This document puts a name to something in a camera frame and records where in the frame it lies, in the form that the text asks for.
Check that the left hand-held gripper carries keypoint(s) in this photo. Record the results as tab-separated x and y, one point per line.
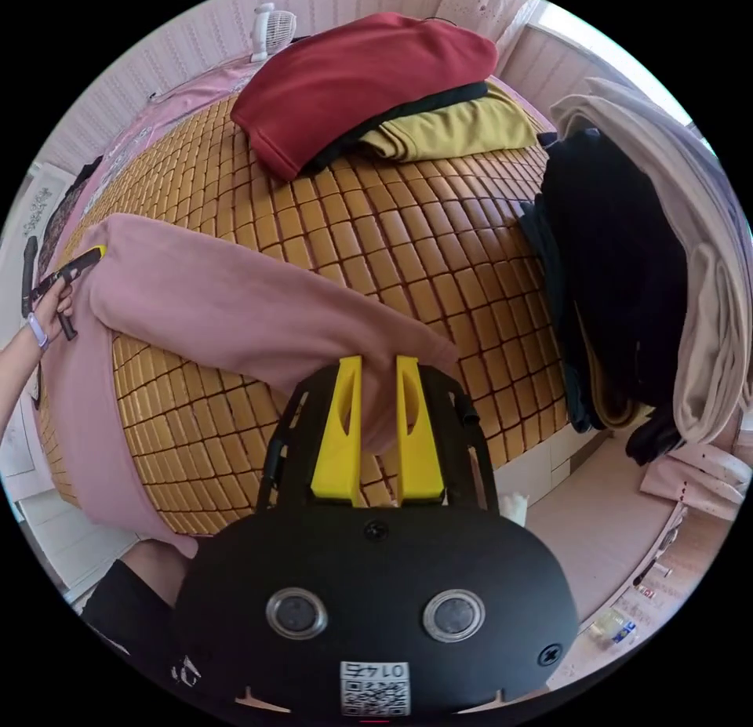
73	270

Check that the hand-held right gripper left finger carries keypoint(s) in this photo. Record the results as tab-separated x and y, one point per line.
336	444

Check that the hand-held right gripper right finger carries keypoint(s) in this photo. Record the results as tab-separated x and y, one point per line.
419	450

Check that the pink long sleeve shirt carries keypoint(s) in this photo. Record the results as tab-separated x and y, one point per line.
235	303

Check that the person's left forearm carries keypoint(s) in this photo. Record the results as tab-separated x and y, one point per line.
14	374

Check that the person's left hand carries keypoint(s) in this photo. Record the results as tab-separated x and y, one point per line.
50	315

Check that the dark patterned cloth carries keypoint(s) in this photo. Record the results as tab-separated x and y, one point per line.
62	215

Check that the bed with woven mat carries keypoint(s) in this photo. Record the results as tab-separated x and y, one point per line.
412	239

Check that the person's body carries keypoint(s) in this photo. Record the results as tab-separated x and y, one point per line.
141	597

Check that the pile of dark and beige clothes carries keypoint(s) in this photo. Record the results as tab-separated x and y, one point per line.
612	268

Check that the white fan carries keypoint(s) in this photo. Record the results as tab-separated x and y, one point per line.
276	30

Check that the pile of clothes with red sweater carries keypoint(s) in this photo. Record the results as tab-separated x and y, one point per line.
353	80

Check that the pink dotted curtain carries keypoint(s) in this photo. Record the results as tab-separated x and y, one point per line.
476	3

